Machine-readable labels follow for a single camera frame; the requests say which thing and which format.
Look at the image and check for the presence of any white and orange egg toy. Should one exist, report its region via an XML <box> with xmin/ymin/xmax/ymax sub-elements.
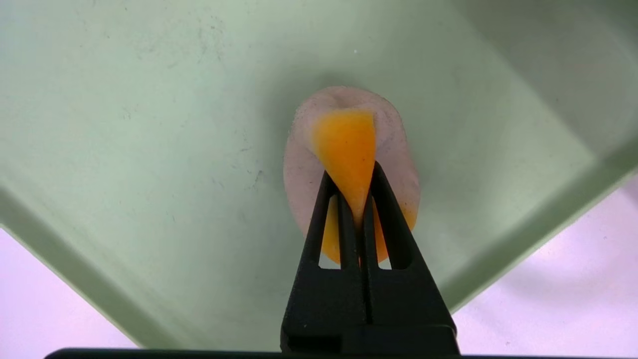
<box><xmin>283</xmin><ymin>86</ymin><xmax>421</xmax><ymax>265</ymax></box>

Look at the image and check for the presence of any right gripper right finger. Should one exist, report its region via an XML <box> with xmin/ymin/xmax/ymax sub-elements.
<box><xmin>361</xmin><ymin>161</ymin><xmax>459</xmax><ymax>352</ymax></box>

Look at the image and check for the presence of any light green plastic tray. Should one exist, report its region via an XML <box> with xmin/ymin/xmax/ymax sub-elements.
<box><xmin>0</xmin><ymin>0</ymin><xmax>638</xmax><ymax>352</ymax></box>

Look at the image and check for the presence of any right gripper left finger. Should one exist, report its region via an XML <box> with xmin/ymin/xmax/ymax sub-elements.
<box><xmin>281</xmin><ymin>170</ymin><xmax>369</xmax><ymax>352</ymax></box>

